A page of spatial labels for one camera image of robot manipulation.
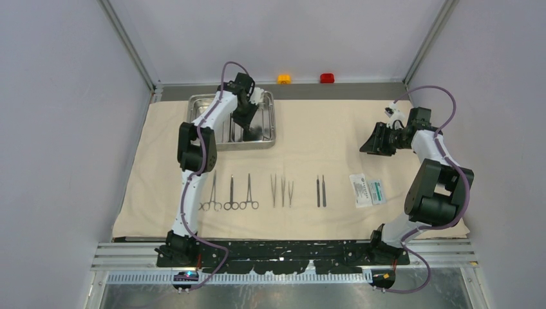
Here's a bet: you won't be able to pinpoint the long steel forceps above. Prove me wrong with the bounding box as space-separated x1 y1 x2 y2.
199 171 222 212

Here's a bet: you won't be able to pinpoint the steel tweezers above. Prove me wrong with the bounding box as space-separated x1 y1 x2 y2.
281 176 286 207
270 174 277 208
288 181 294 207

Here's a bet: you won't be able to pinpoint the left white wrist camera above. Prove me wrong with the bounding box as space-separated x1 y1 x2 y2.
250 87 265 105

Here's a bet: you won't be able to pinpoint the steel tray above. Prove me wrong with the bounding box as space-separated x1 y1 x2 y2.
221 92 274 144
187 94 232 144

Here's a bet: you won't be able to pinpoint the left steel tray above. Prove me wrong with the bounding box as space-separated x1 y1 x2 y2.
187 94 232 144

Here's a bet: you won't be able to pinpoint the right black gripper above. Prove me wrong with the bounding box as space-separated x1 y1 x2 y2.
360 122 410 157

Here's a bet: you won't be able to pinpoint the red button block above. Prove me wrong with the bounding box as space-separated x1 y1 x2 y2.
319 73 335 84

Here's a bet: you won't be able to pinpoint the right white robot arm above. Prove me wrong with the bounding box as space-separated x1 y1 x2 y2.
359 104 474 264

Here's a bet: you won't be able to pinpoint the green white packet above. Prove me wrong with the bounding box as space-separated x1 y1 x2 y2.
368 179 387 205

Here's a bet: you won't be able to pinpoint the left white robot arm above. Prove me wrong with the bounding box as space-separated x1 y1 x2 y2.
156 72 258 267

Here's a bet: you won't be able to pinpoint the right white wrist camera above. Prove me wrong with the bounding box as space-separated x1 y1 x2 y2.
385 102 406 129

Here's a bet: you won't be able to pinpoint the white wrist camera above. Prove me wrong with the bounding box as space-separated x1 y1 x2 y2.
385 102 406 129
250 87 265 105

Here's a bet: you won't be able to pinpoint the yellow button block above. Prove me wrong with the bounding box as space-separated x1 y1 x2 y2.
276 74 292 84

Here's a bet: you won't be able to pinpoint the beige cloth wrap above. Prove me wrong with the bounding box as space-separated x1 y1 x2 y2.
113 100 420 240

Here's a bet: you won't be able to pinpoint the short steel scissors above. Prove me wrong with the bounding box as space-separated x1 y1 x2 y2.
223 176 240 211

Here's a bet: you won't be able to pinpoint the steel scalpel handle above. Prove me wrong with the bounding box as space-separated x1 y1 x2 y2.
321 175 327 208
315 175 321 208

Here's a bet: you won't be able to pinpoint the wire mesh steel basket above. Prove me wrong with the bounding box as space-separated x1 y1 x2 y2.
185 91 277 152

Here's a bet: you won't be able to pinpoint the white sterile pouch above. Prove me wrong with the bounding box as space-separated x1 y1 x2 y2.
349 173 373 208

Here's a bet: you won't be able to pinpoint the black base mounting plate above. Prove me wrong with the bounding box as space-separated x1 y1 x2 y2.
155 240 410 275

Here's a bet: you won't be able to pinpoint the right steel tray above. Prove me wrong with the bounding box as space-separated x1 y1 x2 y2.
221 92 274 144

